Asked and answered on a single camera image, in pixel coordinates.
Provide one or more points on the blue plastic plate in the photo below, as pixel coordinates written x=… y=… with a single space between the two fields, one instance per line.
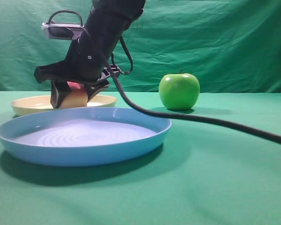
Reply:
x=83 y=136

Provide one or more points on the yellow plastic plate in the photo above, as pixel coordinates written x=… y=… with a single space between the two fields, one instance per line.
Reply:
x=36 y=104

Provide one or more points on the green apple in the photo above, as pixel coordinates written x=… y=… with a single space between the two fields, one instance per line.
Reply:
x=179 y=92

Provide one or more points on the green backdrop cloth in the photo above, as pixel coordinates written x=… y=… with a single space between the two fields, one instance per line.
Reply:
x=229 y=45

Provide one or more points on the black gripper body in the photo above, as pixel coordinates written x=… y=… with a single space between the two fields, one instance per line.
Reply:
x=84 y=61

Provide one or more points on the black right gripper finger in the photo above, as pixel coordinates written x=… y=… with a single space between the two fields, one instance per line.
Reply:
x=59 y=91
x=93 y=90

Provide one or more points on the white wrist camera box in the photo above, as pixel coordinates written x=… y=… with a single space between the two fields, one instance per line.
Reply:
x=62 y=31

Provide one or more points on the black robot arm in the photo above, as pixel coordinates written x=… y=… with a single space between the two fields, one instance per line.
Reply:
x=110 y=15

